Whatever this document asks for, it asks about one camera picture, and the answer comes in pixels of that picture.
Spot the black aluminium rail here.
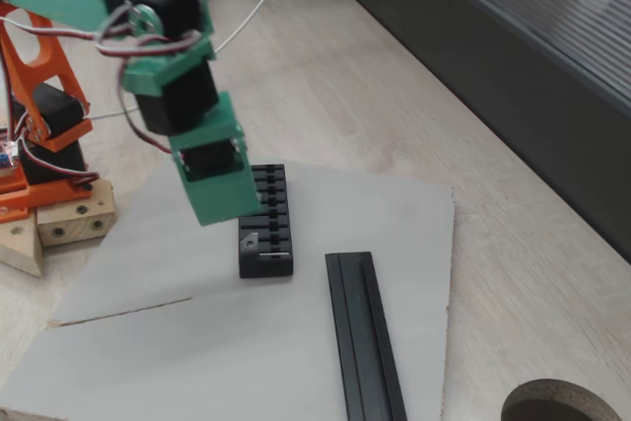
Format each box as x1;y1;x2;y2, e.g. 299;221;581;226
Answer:
324;251;409;421

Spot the dark window frame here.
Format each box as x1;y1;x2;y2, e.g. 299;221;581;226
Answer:
303;0;631;264

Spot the grey cardboard sheet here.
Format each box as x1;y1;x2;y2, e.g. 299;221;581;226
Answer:
0;159;456;421

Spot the triangular wooden wedge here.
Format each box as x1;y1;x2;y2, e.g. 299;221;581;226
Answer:
0;208;44;278

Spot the ribbed grey window panel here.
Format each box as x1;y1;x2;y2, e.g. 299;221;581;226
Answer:
398;0;631;116

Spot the round table cable hole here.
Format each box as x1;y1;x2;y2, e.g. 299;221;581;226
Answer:
500;379;625;421

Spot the wooden block with holes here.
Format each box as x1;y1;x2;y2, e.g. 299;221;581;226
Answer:
36;178;117;247

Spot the small silver angle bracket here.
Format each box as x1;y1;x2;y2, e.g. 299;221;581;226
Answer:
240;231;288;260

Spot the black slotted holder block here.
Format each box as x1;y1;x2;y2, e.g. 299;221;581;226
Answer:
238;163;296;280

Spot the red circuit board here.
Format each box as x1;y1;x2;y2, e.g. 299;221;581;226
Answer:
0;127;21;171

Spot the red white black servo cable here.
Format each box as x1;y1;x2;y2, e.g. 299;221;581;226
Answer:
18;140;101;191

